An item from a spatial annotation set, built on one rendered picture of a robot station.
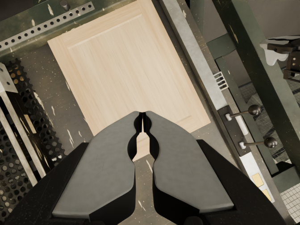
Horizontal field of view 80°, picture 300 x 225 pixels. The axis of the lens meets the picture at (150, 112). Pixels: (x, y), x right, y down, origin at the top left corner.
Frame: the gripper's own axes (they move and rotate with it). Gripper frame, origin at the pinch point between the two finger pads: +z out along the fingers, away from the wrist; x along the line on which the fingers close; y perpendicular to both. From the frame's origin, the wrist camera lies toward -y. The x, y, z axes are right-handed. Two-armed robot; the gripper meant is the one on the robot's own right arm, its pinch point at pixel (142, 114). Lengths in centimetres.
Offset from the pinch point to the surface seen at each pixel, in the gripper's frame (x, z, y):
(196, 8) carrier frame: 30, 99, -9
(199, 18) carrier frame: 34, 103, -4
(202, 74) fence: 24, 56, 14
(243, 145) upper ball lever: 38, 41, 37
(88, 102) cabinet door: -21, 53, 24
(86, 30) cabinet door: -21, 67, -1
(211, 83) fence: 27, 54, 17
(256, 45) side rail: 45, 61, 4
